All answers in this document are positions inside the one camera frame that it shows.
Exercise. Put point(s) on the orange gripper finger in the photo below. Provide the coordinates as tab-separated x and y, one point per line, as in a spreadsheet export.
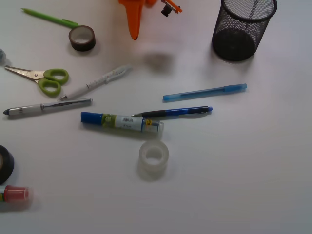
134	11

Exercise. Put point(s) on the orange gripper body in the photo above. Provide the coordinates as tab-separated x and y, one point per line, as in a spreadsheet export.
136	1

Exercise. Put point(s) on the green handled scissors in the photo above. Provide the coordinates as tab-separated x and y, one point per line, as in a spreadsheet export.
49	81

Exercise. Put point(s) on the white patterned pen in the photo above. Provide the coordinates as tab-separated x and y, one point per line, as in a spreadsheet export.
105	79

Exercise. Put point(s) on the green pen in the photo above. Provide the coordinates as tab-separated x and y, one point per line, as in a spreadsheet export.
50	18

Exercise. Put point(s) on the light blue capped pen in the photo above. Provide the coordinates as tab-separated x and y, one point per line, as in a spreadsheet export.
207	92

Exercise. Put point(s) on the black mesh pen holder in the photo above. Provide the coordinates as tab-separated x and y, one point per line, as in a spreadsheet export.
240	27

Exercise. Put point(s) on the dark blue black pen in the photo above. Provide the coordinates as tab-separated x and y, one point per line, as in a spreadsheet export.
175	112

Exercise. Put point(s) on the silver white pen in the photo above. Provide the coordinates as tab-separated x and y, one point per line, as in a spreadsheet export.
47	108

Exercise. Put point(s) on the brown tape roll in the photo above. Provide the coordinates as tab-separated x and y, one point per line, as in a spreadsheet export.
82	38

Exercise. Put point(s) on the blue cap marker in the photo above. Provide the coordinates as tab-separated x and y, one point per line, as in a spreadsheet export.
138	124

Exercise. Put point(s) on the small grey object at edge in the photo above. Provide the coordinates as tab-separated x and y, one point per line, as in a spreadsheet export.
2	56

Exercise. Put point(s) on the clear tape roll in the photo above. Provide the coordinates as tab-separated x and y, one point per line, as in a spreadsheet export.
153	157

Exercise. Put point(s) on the black tape roll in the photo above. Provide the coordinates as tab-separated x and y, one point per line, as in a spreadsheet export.
6	164

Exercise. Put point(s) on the red cap marker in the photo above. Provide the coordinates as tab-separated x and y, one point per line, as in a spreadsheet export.
13	194

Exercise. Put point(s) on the small black camera on bracket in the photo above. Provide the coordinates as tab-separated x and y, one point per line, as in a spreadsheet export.
169	7

